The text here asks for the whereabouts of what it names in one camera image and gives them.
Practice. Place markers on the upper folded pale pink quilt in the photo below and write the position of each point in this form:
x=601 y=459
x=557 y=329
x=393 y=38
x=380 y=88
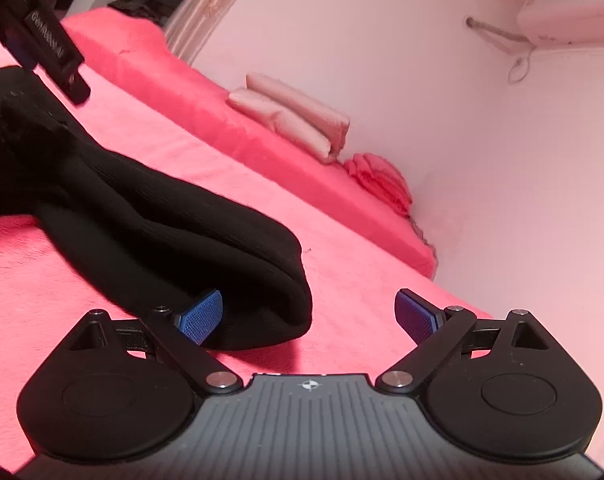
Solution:
x=333 y=124

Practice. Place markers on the black pants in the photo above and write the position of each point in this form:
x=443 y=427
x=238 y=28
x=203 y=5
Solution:
x=144 y=239

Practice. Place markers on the white wall air conditioner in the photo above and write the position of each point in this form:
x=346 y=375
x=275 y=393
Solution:
x=557 y=23

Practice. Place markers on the pink bed behind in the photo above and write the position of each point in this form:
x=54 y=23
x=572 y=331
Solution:
x=132 y=54

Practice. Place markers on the folded pale pink quilt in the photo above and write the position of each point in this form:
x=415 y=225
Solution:
x=333 y=124
x=279 y=119

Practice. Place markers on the beige patterned curtain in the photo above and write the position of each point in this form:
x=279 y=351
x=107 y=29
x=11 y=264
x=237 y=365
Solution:
x=191 y=26

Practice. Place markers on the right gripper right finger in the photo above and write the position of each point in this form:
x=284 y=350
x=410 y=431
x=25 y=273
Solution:
x=501 y=389

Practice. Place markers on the red ruffled pillow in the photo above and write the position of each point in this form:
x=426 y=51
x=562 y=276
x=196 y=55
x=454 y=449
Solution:
x=381 y=179

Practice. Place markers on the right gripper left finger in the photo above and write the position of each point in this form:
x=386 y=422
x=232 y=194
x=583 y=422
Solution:
x=117 y=389

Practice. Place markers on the pink plush bed blanket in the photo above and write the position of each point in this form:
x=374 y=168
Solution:
x=353 y=281

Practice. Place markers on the wall pipe with cable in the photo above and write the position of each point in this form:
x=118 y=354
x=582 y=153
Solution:
x=516 y=45

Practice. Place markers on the lower folded pale pink quilt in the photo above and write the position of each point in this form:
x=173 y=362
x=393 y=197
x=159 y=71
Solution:
x=279 y=119

